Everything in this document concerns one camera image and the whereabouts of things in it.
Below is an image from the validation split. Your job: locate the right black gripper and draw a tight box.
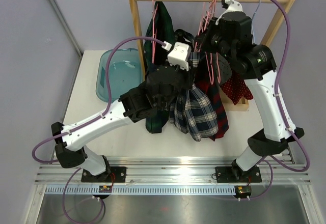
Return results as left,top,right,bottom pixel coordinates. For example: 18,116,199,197
197,17,236,63

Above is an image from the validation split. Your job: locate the navy white plaid skirt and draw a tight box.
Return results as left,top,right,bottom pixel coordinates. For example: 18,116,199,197
169,52,219,142

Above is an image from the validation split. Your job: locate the pink wire hanger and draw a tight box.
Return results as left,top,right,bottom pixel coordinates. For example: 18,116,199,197
195,0,225,54

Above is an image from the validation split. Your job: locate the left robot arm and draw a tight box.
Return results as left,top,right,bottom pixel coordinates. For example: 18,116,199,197
51,65,194,182

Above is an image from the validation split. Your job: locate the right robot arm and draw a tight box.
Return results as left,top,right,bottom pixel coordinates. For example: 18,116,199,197
196,11,304,181

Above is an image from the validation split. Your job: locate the grey dotted skirt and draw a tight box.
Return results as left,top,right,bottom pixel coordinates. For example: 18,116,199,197
213,54,232,86

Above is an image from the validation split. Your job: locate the red plaid skirt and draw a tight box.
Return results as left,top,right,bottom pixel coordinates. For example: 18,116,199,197
195,53,229,141

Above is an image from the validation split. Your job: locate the pink hanger pair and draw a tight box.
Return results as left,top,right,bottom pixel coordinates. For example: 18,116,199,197
205,52,221,86

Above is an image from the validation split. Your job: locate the red polka dot skirt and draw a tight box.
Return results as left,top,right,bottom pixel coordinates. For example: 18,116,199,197
220,71,253,105

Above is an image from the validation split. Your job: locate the pink hanger of green skirt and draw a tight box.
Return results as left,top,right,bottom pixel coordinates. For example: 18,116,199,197
152,0,157,64

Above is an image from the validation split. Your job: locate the green plaid skirt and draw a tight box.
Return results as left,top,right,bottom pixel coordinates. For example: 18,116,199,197
144,2,175,134

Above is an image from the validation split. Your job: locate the blue plastic basin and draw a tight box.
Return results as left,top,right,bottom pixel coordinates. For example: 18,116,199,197
95,48,143,102

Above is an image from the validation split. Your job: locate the wooden clothes rack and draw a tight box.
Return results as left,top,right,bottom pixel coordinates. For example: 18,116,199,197
129,0,295,111

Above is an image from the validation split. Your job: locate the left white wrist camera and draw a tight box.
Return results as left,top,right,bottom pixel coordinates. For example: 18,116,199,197
162,41,191,71

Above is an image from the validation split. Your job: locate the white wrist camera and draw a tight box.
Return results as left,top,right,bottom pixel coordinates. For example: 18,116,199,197
162,41,191,71
215,0,243,25

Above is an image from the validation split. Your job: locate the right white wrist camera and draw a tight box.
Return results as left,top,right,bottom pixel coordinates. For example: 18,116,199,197
215,0,243,25

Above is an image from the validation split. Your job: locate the blue wire hanger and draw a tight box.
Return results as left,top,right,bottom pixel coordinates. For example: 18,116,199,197
251,0,262,35

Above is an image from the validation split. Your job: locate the aluminium rail base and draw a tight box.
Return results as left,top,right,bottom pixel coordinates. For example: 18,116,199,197
33,156,311,195

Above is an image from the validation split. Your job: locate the left black mount plate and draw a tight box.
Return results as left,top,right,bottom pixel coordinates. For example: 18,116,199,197
81,166,127,183

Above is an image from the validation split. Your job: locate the black mount plate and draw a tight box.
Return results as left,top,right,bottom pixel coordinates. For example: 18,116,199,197
81,166,127,183
215,166,262,183

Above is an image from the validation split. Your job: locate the right black mount plate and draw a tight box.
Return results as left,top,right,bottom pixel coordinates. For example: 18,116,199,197
215,166,262,183

